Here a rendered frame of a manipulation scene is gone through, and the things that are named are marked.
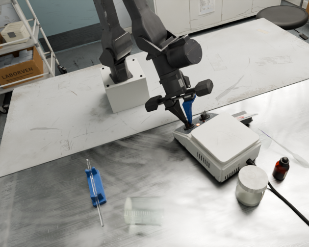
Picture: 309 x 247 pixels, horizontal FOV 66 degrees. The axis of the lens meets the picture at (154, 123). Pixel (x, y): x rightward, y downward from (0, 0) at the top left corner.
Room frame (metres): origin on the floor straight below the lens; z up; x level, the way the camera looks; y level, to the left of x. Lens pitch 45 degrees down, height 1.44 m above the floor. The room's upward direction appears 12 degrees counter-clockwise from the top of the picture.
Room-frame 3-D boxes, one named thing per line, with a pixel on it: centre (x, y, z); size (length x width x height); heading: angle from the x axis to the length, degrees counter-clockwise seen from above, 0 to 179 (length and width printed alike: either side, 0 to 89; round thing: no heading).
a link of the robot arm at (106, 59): (0.68, 0.07, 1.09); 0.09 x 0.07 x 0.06; 134
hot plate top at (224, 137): (0.36, -0.16, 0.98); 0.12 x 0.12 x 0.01; 24
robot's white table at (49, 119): (0.77, -0.06, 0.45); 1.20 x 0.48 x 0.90; 98
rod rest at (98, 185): (0.34, 0.18, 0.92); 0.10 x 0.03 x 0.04; 13
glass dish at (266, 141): (0.39, -0.28, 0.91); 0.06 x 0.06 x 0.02
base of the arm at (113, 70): (0.68, 0.08, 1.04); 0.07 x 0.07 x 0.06; 17
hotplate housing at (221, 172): (0.39, -0.15, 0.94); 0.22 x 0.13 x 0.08; 24
